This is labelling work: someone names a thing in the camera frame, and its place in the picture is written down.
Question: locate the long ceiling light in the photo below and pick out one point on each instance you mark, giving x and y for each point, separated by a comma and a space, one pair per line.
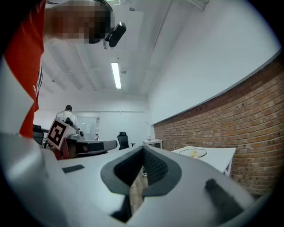
116, 75

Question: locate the clear glass lid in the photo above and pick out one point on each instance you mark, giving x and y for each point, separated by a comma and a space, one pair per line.
184, 151

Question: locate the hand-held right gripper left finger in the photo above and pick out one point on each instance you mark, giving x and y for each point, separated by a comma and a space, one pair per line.
77, 195

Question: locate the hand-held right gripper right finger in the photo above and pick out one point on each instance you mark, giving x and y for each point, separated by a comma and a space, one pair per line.
188, 177

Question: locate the black head-mounted camera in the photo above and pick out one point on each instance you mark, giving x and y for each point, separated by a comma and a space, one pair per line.
116, 33

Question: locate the small white side table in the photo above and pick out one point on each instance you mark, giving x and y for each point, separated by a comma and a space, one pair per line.
155, 141

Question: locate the person's head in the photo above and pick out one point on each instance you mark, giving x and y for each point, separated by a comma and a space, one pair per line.
71, 20

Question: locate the red shirt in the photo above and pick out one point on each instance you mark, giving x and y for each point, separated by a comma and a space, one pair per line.
24, 55

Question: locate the black office chair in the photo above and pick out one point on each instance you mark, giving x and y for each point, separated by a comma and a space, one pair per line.
122, 140

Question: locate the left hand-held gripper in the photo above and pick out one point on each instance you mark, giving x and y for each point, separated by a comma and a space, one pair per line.
56, 133

